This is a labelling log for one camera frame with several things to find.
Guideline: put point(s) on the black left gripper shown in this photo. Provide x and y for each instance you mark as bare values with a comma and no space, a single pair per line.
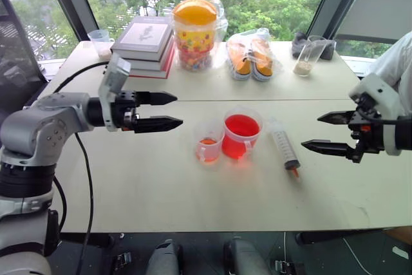
124,110

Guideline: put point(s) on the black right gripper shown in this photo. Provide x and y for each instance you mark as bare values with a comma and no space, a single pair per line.
370,136

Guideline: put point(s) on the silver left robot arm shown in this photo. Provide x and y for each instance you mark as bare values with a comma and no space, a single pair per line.
38,127

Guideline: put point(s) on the large clear plastic syringe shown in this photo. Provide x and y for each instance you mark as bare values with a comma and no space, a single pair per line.
284,146

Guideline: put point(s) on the small clear plastic cup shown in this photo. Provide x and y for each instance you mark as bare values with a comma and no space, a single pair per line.
208,147

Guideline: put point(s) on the large cup with red liquid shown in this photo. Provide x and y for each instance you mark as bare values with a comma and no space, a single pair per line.
241,136

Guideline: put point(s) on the red book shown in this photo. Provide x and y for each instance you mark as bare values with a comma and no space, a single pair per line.
157,72

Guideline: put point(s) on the dark thin book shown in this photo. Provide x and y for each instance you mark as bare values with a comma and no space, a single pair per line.
151,64

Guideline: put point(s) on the grey hardcover book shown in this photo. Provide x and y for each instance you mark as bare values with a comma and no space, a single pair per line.
145,35

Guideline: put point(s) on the tall glass with grains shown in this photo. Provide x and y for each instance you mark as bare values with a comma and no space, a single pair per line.
307,59

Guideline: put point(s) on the candy jar with orange lid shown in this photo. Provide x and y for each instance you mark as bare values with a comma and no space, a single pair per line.
194,40

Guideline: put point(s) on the orange sneakers in bag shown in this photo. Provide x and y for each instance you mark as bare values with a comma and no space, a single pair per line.
277,62

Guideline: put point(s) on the dark grey cloth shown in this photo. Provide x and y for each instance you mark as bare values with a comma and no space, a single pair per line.
299,46

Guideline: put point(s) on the person in white shirt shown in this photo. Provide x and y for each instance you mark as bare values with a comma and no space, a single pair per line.
396,62

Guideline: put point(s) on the orange canvas shoe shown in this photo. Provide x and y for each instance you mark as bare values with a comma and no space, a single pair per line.
239,59
262,59

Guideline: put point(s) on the dark table base bar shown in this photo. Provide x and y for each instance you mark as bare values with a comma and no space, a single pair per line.
338,237

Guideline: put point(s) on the clear plastic bag behind jar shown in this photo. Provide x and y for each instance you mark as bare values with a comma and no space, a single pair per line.
220,20

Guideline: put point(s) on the black metal clamp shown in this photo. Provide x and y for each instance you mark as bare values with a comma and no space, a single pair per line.
288,267
121,260

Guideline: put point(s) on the black mesh office chair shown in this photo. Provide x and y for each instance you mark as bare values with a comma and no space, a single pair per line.
16,62

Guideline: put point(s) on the dark rounded grey shape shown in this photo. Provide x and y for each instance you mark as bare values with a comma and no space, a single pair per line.
246,259
165,259

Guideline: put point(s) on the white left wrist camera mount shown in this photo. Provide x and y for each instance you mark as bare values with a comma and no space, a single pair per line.
113,75

